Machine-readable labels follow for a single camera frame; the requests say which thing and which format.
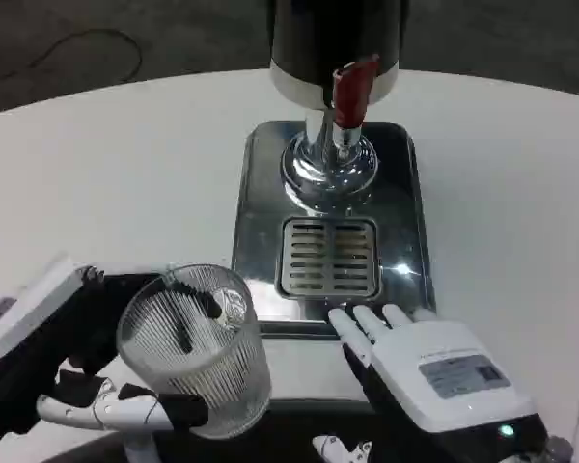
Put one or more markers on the clear ribbed glass cup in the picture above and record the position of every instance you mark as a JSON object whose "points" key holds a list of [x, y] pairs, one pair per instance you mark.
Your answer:
{"points": [[207, 366]]}

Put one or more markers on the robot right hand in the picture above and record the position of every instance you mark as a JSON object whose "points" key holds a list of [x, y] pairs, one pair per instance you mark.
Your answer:
{"points": [[444, 381]]}

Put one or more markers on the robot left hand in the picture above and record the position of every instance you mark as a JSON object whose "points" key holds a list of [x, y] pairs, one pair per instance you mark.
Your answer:
{"points": [[34, 337]]}

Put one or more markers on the white table leg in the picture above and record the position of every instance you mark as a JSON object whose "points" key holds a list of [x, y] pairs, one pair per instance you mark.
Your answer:
{"points": [[136, 448]]}

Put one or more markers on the steel drip tray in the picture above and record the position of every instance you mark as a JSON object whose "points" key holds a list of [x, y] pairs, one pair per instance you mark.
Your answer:
{"points": [[405, 193]]}

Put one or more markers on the black and chrome drink dispenser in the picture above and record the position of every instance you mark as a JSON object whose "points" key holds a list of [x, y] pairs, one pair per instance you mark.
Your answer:
{"points": [[318, 43]]}

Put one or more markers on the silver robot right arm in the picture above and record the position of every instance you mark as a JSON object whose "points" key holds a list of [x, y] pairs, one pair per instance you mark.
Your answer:
{"points": [[559, 451]]}

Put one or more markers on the red dispenser tap lever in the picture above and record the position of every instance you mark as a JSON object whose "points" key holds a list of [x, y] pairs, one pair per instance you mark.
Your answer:
{"points": [[350, 96]]}

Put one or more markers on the steel slotted drip grid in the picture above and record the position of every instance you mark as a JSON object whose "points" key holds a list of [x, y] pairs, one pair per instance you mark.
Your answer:
{"points": [[309, 255]]}

